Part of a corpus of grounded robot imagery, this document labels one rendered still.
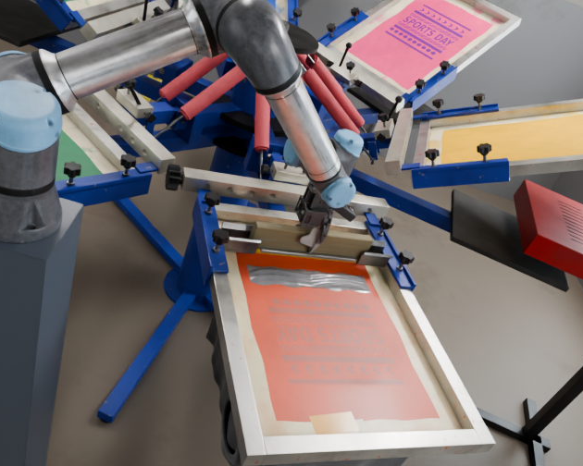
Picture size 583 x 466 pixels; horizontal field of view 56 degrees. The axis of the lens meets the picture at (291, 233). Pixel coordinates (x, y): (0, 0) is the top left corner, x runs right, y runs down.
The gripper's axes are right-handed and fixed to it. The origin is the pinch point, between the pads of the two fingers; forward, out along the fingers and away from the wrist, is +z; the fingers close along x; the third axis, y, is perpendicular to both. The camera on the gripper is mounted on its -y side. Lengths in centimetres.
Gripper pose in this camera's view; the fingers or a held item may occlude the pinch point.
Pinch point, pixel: (310, 244)
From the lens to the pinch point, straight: 155.4
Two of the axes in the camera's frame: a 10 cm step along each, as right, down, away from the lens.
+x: 2.3, 6.4, -7.4
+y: -9.2, -1.0, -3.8
